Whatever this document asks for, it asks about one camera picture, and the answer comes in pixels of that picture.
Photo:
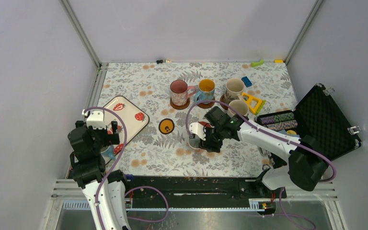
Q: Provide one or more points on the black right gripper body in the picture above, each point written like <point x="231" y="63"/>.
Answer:
<point x="214" y="138"/>

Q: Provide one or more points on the white mushroom pattern tray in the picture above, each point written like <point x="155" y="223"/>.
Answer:
<point x="134" y="118"/>

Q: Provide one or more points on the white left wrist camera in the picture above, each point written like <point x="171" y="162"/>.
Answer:
<point x="95" y="120"/>

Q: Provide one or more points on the pink mug white inside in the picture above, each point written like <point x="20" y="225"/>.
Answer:
<point x="194" y="141"/>

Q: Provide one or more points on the black poker chip case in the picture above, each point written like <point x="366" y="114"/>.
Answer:
<point x="318" y="116"/>

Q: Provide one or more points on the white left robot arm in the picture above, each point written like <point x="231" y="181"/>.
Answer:
<point x="103" y="192"/>

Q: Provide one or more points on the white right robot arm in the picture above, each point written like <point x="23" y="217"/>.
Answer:
<point x="304" y="166"/>

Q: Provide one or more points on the blue mug yellow inside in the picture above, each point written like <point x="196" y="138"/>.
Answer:
<point x="206" y="90"/>

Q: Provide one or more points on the brown wooden coaster top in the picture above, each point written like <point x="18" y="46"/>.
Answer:
<point x="179" y="107"/>

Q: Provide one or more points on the yellow toy shape sorter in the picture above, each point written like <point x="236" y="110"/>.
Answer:
<point x="255" y="104"/>

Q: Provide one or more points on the brown wooden coaster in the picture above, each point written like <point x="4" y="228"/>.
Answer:
<point x="205" y="104"/>
<point x="223" y="104"/>
<point x="179" y="107"/>

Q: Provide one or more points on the pink mug dark rim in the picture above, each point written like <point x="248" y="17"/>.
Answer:
<point x="181" y="92"/>

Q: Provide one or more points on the cream mug with handle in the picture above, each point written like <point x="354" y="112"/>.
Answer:
<point x="234" y="87"/>

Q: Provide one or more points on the yellow black-rimmed coaster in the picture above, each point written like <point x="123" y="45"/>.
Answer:
<point x="166" y="126"/>

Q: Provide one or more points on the red round coaster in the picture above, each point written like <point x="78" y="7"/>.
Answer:
<point x="204" y="124"/>

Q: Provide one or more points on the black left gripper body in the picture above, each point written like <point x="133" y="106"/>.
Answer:
<point x="102" y="138"/>

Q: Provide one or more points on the green plastic block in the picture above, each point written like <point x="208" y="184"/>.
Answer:
<point x="257" y="63"/>

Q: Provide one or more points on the blue toy brick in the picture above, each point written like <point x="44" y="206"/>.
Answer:
<point x="246" y="81"/>

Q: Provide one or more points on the floral tablecloth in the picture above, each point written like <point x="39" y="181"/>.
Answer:
<point x="151" y="153"/>

